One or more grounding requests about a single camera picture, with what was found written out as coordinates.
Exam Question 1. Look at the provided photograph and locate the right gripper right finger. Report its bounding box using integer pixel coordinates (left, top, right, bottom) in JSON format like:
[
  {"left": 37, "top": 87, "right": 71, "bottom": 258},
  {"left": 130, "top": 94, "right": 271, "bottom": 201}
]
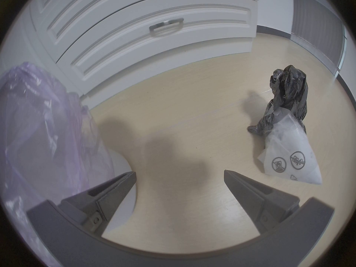
[{"left": 224, "top": 169, "right": 301, "bottom": 235}]

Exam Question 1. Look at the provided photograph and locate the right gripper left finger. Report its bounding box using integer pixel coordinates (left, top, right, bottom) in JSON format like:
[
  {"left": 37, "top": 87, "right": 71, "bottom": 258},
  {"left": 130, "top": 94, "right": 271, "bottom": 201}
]
[{"left": 59, "top": 171, "right": 137, "bottom": 236}]

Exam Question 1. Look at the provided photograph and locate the white printed wrapper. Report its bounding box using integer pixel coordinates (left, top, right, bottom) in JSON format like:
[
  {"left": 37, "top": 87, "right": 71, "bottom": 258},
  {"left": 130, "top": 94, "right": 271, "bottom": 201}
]
[{"left": 257, "top": 107, "right": 322, "bottom": 185}]

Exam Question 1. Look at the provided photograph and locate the purple plastic bag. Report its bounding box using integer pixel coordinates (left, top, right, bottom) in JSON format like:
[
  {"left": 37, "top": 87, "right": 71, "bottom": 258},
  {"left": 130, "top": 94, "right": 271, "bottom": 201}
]
[{"left": 0, "top": 61, "right": 116, "bottom": 262}]

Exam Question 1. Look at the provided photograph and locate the black plastic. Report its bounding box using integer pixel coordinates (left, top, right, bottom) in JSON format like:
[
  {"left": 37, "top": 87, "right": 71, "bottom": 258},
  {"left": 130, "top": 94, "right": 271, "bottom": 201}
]
[{"left": 248, "top": 65, "right": 309, "bottom": 136}]

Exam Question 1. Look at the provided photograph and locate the white trash bin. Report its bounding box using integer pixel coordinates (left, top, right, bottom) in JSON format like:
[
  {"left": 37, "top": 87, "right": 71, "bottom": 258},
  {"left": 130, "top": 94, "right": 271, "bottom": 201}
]
[{"left": 101, "top": 149, "right": 139, "bottom": 237}]

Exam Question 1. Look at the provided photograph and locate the grey curtain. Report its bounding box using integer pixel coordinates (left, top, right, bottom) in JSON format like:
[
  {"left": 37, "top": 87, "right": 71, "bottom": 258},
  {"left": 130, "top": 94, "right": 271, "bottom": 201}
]
[{"left": 291, "top": 0, "right": 347, "bottom": 71}]

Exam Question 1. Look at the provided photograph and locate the white wardrobe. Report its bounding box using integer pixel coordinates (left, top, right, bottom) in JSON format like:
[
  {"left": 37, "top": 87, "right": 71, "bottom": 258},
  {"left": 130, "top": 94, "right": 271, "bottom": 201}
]
[{"left": 25, "top": 0, "right": 259, "bottom": 99}]

